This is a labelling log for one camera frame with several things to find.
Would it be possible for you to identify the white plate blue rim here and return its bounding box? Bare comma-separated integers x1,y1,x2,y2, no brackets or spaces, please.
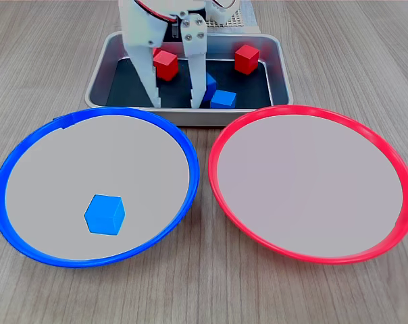
0,106,201,269

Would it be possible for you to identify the black tray mat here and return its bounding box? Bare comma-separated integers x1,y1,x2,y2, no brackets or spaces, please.
105,57,274,109

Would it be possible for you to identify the white plate red rim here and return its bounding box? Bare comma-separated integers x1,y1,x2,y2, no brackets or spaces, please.
207,104,408,266

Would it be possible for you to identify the steel tray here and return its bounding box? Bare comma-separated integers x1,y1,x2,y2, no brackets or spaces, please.
84,30,295,128

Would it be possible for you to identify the small blue cube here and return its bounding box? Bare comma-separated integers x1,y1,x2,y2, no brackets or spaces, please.
203,72,218,102
209,89,238,109
84,194,127,236

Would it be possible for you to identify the pale perforated base plate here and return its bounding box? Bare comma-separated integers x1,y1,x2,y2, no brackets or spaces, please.
203,0,261,34

